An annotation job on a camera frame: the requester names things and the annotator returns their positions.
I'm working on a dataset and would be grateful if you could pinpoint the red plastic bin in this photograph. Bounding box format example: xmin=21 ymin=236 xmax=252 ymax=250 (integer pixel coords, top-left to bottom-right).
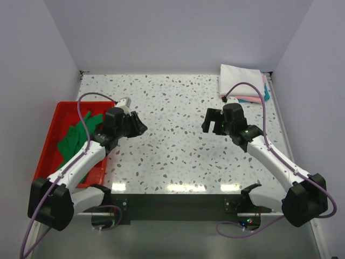
xmin=33 ymin=101 xmax=114 ymax=188

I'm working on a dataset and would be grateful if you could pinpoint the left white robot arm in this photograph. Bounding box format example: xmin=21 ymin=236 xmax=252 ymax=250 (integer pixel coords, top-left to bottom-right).
xmin=27 ymin=107 xmax=148 ymax=231

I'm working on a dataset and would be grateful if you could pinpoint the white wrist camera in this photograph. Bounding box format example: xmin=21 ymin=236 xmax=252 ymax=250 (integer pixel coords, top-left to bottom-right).
xmin=115 ymin=97 xmax=132 ymax=113
xmin=222 ymin=96 xmax=241 ymax=110

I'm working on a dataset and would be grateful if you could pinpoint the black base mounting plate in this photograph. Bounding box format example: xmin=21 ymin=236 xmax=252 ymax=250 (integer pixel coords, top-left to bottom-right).
xmin=91 ymin=193 xmax=273 ymax=230

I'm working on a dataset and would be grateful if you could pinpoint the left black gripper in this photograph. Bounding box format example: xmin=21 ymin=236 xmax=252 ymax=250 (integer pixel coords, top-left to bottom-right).
xmin=115 ymin=111 xmax=147 ymax=139

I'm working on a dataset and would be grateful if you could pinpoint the folded pink t shirt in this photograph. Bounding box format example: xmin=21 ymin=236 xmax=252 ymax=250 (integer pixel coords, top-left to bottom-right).
xmin=234 ymin=73 xmax=270 ymax=104

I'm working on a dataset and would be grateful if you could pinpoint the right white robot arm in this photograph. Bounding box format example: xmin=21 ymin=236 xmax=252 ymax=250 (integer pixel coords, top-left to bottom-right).
xmin=202 ymin=103 xmax=328 ymax=227

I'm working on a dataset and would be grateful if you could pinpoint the folded white t shirt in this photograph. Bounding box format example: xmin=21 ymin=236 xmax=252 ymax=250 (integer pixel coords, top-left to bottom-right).
xmin=219 ymin=64 xmax=265 ymax=97

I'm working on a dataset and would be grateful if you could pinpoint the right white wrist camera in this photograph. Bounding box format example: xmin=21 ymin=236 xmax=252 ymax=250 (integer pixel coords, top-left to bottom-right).
xmin=222 ymin=96 xmax=241 ymax=110

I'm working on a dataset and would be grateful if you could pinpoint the green t shirt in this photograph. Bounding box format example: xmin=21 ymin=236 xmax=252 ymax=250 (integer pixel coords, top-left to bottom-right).
xmin=57 ymin=111 xmax=103 ymax=170

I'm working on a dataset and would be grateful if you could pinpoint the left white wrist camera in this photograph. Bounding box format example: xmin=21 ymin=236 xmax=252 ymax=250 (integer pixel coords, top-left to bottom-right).
xmin=115 ymin=97 xmax=132 ymax=113

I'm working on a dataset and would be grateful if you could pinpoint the folded teal t shirt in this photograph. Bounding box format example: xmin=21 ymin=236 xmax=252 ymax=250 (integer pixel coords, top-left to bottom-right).
xmin=236 ymin=83 xmax=270 ymax=104

